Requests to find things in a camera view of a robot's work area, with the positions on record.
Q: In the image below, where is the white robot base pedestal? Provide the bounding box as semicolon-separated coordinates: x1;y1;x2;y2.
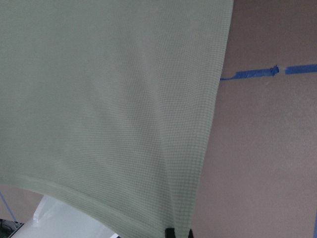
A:
10;196;119;238

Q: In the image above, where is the olive green long-sleeve shirt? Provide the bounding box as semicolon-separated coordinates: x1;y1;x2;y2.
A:
0;0;233;238

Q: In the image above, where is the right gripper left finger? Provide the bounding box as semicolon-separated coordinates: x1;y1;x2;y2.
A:
165;228;175;238

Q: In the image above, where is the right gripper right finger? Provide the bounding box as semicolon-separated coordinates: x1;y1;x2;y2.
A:
188;229;194;238

